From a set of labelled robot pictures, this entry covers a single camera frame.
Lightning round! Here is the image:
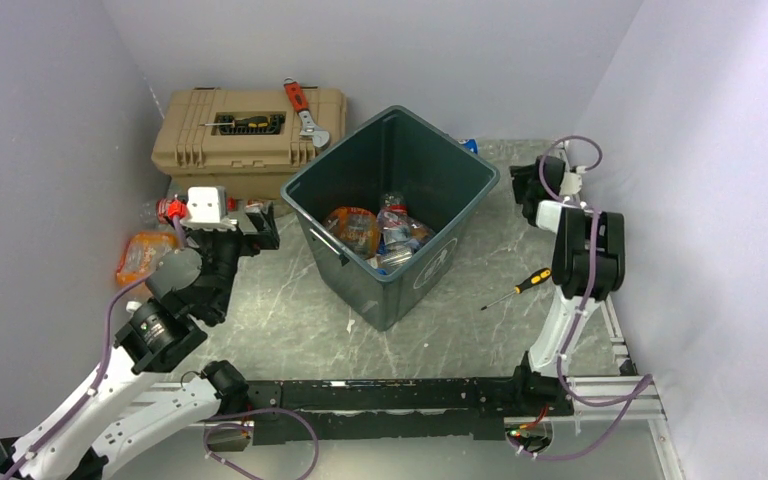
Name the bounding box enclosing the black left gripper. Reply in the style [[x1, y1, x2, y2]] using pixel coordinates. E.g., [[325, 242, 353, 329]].
[[168, 200, 279, 318]]

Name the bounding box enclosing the large orange bottle front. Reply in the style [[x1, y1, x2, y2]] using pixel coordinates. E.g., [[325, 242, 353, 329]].
[[322, 207, 381, 259]]

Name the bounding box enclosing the clear bottle blue label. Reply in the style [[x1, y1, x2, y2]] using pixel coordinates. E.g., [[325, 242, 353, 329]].
[[377, 209, 435, 253]]

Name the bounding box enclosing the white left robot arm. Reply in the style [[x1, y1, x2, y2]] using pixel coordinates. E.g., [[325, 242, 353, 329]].
[[0, 199, 280, 479]]

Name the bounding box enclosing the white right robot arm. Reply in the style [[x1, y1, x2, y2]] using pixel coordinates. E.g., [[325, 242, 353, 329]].
[[509, 156, 626, 415]]

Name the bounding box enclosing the blue cap bottle behind bin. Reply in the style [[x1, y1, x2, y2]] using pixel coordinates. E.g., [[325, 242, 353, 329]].
[[459, 139, 478, 154]]

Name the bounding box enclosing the dark green plastic bin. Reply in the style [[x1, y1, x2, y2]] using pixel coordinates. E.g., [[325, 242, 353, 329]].
[[281, 105, 500, 331]]

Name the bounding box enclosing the small clear bottle red cap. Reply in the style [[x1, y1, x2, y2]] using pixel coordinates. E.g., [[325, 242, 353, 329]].
[[244, 199, 292, 218]]

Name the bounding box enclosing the tan plastic toolbox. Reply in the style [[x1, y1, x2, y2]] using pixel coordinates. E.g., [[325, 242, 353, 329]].
[[151, 88, 320, 200]]

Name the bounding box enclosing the black yellow screwdriver on table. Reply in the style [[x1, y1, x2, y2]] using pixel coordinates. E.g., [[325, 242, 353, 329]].
[[480, 267, 552, 311]]

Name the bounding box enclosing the clear bottle red label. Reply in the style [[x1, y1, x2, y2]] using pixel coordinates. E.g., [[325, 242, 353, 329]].
[[139, 198, 170, 228]]

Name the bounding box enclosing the black yellow screwdriver in toolbox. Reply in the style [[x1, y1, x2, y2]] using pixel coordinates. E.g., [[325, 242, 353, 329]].
[[203, 116, 271, 129]]

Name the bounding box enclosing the crushed orange bottle left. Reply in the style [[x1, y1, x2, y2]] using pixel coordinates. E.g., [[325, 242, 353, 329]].
[[115, 231, 178, 287]]

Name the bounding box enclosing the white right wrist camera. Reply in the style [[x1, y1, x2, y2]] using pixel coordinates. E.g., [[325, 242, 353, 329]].
[[559, 166, 587, 197]]

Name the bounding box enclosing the red handled adjustable wrench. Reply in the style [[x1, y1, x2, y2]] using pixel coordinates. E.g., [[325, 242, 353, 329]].
[[283, 77, 330, 150]]

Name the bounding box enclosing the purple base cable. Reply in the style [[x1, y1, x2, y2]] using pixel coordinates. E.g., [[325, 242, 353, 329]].
[[201, 407, 321, 480]]

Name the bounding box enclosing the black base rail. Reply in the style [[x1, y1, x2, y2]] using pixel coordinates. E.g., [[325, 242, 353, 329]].
[[240, 377, 548, 445]]

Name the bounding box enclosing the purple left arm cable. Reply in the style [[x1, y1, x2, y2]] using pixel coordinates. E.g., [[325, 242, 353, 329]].
[[2, 211, 190, 478]]

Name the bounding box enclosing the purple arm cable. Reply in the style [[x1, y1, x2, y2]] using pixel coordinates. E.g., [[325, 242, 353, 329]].
[[507, 135, 656, 463], [2, 211, 190, 478]]

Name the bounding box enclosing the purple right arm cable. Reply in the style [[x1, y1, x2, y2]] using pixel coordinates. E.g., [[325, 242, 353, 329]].
[[507, 135, 656, 463]]

